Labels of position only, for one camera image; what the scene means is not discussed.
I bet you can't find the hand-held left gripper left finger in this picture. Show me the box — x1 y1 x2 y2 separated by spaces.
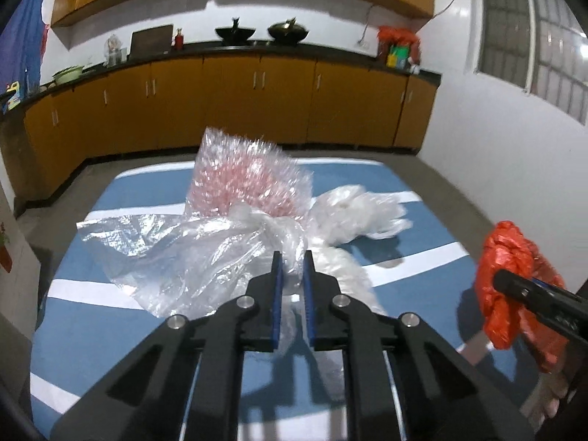
48 251 284 441

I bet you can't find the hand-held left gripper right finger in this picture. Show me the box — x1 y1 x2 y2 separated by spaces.
303 251 539 441

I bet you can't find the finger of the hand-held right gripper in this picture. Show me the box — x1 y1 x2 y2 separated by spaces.
532 277 588 308
492 269 582 332

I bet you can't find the red plastic bag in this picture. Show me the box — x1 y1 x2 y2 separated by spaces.
475 220 573 375

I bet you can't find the clear plastic bag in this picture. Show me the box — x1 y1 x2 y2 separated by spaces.
76 202 309 355

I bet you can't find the person's right hand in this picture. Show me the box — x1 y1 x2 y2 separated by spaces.
521 370 577 430

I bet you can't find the white translucent plastic bag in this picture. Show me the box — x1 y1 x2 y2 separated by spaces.
294 184 413 319

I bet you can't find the blue white striped tablecloth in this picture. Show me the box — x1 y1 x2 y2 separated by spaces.
30 156 534 441

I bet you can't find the crumpled bubble wrap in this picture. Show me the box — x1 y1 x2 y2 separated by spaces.
186 127 314 219

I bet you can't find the wooden base cabinet row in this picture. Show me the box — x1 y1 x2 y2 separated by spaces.
22 53 438 204

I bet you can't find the black kitchen countertop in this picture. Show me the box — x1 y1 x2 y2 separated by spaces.
0 40 442 103

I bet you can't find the barred window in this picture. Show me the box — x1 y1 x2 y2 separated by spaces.
473 0 588 126

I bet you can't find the black wok right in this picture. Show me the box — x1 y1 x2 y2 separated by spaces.
267 17 310 46

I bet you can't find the black wok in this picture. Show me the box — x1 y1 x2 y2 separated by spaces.
214 17 257 47
267 17 310 46

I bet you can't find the red bag over condiments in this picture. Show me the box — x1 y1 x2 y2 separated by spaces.
377 25 422 50

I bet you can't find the dark wooden cutting board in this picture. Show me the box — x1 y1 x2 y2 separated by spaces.
129 24 175 58

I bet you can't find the glass jar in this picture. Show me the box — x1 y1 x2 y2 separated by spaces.
104 34 128 68

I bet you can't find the green enamel basin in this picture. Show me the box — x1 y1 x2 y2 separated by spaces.
51 65 85 85

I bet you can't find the colourful small box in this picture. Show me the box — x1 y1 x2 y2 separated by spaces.
2 81 22 112

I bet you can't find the blue hanging cloth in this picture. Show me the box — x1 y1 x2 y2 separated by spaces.
0 0 51 98

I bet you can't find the red wall ornament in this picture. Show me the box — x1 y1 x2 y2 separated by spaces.
0 222 14 271

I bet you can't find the white outlet cable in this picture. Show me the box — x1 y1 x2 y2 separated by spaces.
361 4 376 42

